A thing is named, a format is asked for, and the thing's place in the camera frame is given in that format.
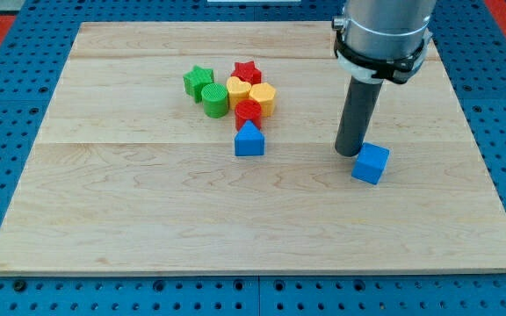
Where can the blue cube block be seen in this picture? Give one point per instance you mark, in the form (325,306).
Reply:
(370,163)

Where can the green star block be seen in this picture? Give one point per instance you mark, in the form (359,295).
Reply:
(196,79)

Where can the wooden board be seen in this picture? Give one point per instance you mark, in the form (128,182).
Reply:
(128,177)

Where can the red star block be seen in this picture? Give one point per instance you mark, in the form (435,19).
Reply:
(247,72)

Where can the red cylinder block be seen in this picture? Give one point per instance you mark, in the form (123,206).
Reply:
(248,110)

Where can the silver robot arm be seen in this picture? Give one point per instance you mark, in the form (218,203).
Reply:
(376,41)

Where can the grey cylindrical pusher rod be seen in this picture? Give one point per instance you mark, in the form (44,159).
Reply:
(357,111)

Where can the blue triangle block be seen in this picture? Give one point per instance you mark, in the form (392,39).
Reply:
(249,141)

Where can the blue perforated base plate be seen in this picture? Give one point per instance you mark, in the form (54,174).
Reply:
(473,50)

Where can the yellow heart block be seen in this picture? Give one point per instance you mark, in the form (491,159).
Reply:
(238,90)

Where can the black and white mount collar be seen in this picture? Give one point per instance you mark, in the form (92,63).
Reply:
(372,71)

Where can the green cylinder block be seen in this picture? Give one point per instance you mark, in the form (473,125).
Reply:
(215,100)

